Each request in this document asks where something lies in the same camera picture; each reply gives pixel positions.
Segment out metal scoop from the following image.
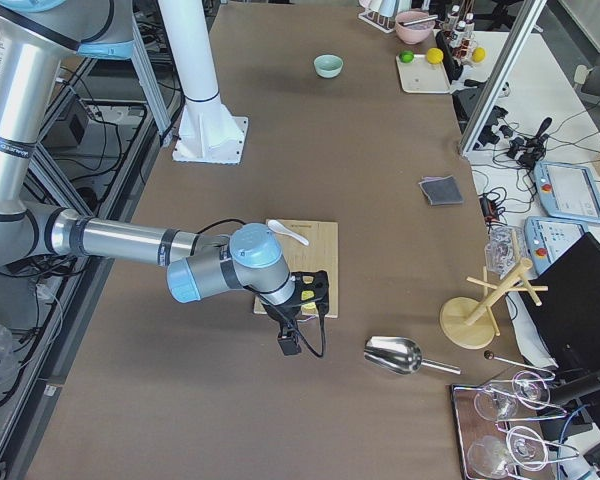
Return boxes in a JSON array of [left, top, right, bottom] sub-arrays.
[[364, 336, 462, 375]]

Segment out clear plastic box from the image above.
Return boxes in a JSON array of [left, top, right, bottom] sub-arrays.
[[485, 226, 528, 277]]

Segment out grey folded cloth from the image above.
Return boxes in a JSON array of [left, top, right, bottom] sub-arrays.
[[419, 176, 464, 206]]

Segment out aluminium frame post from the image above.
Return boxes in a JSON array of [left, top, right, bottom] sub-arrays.
[[458, 0, 547, 157]]

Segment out wine glass rack tray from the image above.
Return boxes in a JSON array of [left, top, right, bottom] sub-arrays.
[[450, 370, 579, 479]]

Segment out black monitor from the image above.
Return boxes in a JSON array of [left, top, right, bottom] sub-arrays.
[[524, 233, 600, 371]]

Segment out cream plastic tray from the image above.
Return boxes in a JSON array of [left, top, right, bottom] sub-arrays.
[[395, 54, 450, 94]]

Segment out light green ceramic bowl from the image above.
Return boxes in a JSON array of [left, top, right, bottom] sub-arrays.
[[313, 54, 344, 79]]

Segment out yellow lemon behind bar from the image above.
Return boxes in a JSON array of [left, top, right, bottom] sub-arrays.
[[472, 47, 486, 63]]

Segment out teach pendant far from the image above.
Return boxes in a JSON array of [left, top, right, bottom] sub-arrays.
[[533, 160, 600, 224]]

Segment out wooden mug tree stand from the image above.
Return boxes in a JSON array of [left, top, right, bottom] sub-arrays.
[[439, 258, 549, 350]]

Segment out pink bowl with ice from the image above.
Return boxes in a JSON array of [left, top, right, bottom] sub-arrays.
[[395, 11, 435, 45]]

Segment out metal tongs on bowl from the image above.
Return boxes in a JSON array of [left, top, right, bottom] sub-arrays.
[[397, 15, 438, 28]]

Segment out teach pendant near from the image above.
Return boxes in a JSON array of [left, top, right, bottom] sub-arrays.
[[524, 216, 589, 274]]

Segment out bamboo cutting board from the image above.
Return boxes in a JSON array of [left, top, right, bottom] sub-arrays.
[[276, 219, 339, 318]]

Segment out teach pendant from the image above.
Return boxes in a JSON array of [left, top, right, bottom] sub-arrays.
[[533, 160, 600, 224], [524, 216, 589, 274]]

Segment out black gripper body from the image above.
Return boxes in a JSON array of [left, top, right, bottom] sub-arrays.
[[288, 270, 329, 316]]

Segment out green lime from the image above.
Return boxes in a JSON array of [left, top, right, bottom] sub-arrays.
[[399, 50, 414, 63]]

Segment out copper wire bottle rack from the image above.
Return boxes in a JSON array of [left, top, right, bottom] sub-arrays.
[[441, 4, 478, 64]]

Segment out white pedestal column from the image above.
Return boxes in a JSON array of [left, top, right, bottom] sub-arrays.
[[159, 0, 248, 165]]

